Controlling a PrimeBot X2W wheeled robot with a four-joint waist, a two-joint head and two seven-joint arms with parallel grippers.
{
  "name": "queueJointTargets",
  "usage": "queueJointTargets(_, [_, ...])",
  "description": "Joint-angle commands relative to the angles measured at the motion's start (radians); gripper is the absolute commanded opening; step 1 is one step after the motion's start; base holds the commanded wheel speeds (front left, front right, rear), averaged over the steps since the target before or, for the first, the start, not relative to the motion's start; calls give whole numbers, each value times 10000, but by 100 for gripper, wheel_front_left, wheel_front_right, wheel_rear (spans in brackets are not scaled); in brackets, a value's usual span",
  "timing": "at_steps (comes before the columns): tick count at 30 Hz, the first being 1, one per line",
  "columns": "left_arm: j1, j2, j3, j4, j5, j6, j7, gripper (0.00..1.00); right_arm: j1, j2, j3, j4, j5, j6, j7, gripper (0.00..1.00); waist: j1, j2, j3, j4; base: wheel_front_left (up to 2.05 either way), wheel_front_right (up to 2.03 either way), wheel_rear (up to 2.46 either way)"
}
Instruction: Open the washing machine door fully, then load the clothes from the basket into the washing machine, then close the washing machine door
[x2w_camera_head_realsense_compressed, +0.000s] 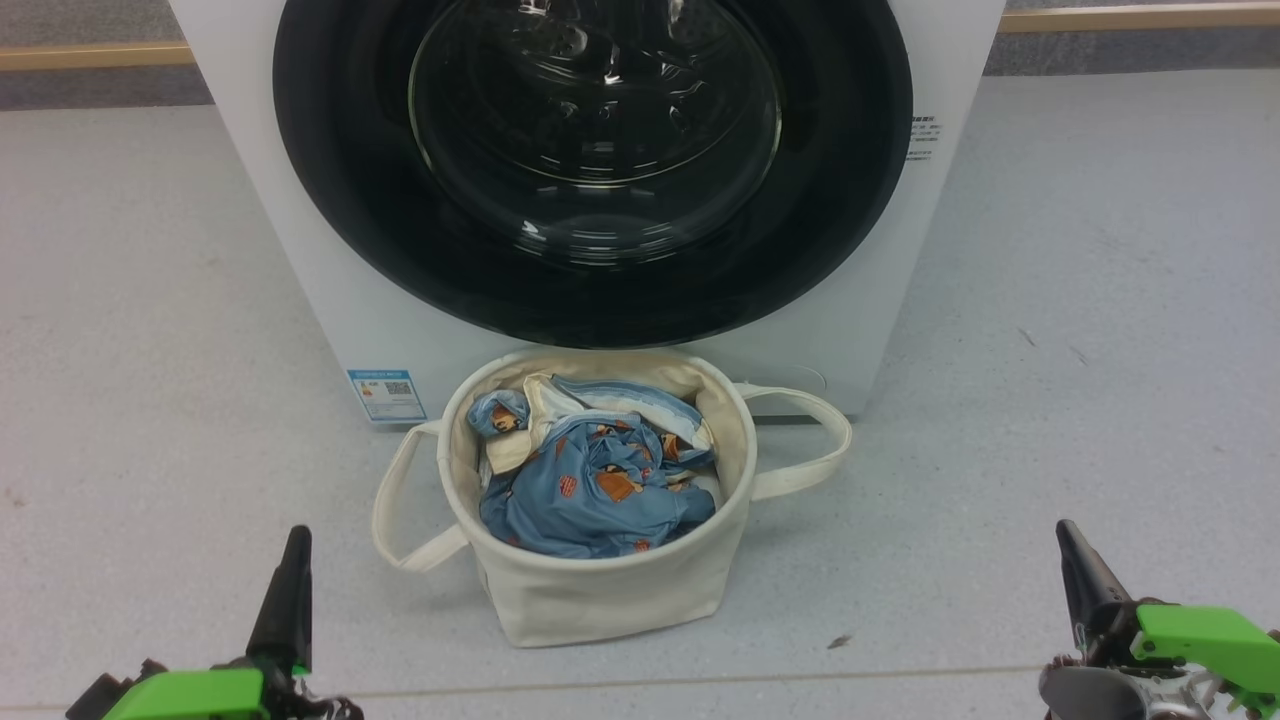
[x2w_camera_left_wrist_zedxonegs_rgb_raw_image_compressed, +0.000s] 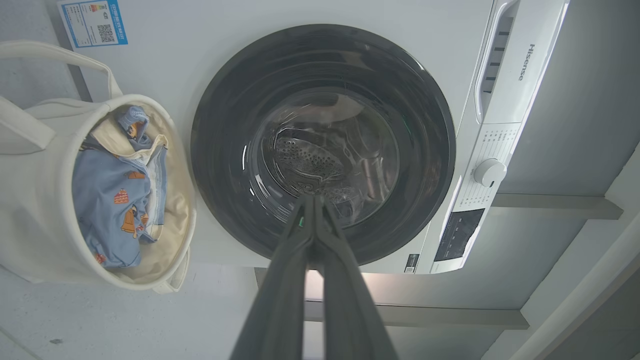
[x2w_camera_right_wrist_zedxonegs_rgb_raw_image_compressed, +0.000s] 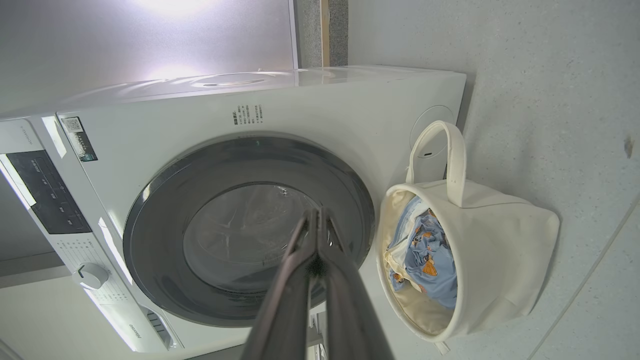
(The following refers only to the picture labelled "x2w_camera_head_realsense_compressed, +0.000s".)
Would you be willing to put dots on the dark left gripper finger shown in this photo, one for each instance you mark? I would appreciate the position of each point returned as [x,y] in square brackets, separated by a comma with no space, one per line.
[285,600]

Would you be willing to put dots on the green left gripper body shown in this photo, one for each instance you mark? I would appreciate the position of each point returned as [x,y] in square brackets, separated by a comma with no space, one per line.
[200,695]

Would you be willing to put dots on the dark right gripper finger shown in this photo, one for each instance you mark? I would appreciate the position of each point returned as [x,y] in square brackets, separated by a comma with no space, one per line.
[1090,590]

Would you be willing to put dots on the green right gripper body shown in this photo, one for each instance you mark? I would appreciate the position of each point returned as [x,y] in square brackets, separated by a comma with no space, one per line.
[1200,640]

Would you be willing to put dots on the blue printed garment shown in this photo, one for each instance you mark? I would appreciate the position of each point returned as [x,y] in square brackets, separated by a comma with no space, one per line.
[580,510]

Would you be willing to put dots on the cream striped garment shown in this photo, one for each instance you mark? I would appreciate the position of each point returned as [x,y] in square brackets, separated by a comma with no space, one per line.
[540,400]

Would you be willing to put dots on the black-rimmed glass washer door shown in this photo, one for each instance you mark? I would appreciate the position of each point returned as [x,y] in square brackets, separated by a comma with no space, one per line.
[350,200]

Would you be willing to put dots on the white front-load washing machine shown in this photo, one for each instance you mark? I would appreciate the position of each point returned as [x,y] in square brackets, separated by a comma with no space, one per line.
[400,350]

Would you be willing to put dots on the blue energy label sticker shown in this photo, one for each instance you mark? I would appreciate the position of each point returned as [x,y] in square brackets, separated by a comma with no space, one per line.
[387,395]

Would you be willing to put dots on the cream canvas laundry basket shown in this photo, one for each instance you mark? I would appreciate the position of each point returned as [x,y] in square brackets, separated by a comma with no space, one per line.
[600,600]

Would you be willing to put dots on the round filter cover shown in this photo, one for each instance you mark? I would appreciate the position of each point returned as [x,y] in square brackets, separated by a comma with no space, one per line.
[790,372]

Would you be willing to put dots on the small printed text label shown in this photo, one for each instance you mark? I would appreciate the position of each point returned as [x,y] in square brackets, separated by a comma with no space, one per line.
[925,135]

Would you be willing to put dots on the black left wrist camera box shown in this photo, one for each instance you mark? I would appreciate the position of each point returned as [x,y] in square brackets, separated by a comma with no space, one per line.
[100,698]

